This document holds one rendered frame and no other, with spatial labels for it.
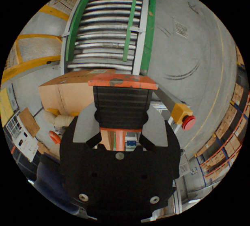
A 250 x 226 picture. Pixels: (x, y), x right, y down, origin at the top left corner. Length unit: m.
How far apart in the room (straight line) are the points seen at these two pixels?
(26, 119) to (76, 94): 1.95
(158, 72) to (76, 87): 1.18
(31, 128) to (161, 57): 2.83
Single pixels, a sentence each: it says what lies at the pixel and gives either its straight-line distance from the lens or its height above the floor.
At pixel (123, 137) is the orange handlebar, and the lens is 0.17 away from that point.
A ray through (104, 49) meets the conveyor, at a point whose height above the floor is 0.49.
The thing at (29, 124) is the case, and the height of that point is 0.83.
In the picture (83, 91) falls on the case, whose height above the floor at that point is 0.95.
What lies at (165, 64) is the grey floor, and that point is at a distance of 1.35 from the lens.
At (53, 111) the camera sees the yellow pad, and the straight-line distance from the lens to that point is 0.45.
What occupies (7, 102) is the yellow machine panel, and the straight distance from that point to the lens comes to 7.59.
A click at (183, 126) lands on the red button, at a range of 0.33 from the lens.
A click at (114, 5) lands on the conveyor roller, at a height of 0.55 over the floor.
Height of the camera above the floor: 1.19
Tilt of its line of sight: 62 degrees down
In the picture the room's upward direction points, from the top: 179 degrees clockwise
